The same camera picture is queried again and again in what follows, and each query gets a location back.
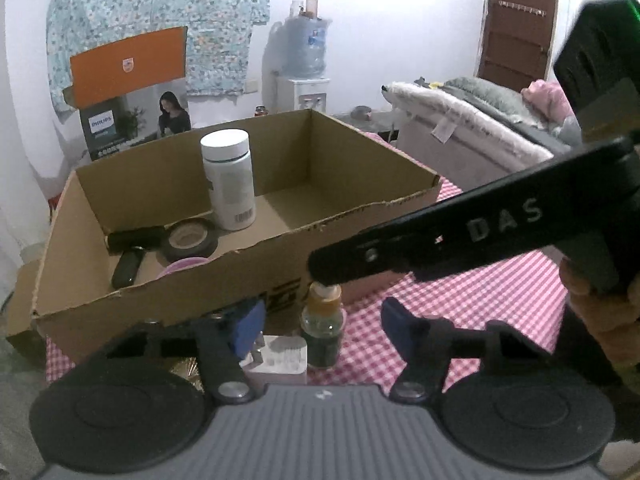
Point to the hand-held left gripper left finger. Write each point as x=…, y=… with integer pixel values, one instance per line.
x=250, y=325

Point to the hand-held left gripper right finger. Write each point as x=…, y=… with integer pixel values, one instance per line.
x=397, y=325

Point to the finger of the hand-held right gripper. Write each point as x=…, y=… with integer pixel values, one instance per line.
x=390, y=250

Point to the brown cardboard box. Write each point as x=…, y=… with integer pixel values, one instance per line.
x=200, y=280

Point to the small yellow-capped bottle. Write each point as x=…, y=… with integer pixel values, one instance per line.
x=322, y=345

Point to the black tape roll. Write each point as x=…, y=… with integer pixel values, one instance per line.
x=206, y=245

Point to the pink round lid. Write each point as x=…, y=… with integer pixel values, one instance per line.
x=180, y=264

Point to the small black oblong device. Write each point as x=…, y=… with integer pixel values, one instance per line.
x=127, y=267

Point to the white pill bottle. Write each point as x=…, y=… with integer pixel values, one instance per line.
x=227, y=185

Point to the black cylinder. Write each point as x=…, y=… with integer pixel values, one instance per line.
x=135, y=238

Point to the person's right hand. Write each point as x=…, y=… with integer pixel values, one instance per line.
x=600, y=320

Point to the white charger adapter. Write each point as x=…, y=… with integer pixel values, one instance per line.
x=280, y=360

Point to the pink cloth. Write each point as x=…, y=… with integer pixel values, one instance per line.
x=547, y=95

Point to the grey blanket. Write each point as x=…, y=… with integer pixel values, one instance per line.
x=490, y=92

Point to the brown wooden door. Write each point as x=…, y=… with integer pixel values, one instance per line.
x=515, y=35

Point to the white water dispenser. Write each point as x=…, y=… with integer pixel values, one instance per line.
x=295, y=94

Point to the metal hook rack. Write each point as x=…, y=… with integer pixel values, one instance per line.
x=520, y=7

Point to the blue water jug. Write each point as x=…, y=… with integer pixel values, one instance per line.
x=305, y=45

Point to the brown cardboard piece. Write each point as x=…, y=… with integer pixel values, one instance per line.
x=25, y=305

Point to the small white bottle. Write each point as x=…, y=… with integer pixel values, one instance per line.
x=298, y=10

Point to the small peach bottle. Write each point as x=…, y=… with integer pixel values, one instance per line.
x=312, y=5

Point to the orange and black appliance box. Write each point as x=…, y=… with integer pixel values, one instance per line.
x=125, y=65

